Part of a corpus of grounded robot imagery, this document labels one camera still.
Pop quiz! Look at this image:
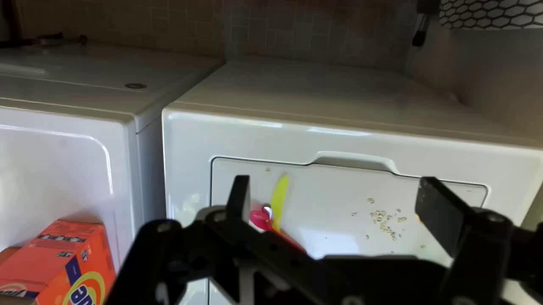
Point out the yellow plastic knife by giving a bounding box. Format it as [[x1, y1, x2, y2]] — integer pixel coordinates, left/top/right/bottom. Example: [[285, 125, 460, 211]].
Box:
[[270, 172, 292, 233]]

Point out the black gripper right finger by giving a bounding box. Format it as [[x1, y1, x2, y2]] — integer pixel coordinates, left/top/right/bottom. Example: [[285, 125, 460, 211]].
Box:
[[414, 176, 543, 305]]

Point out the hexagon pattern ironing board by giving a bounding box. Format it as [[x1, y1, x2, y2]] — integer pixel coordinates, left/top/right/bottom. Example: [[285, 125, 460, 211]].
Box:
[[438, 0, 543, 30]]

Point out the white washer lid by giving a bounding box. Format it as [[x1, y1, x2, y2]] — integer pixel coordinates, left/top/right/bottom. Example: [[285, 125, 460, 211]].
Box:
[[209, 150, 489, 305]]

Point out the white dryer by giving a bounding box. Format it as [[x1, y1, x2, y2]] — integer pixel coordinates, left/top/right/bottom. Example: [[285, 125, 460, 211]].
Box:
[[0, 43, 226, 272]]

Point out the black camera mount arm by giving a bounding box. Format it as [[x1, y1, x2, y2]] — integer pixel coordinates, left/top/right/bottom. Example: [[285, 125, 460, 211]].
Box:
[[411, 0, 442, 48]]

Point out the white top-load washing machine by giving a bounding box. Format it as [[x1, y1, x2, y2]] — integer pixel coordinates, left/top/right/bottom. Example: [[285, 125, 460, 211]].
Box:
[[160, 55, 543, 305]]

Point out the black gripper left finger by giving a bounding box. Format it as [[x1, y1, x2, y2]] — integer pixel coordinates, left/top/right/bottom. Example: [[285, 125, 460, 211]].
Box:
[[104, 174, 341, 305]]

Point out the orange Tide detergent box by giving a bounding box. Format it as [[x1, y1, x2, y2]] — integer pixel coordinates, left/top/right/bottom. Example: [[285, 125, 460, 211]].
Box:
[[0, 218, 117, 305]]

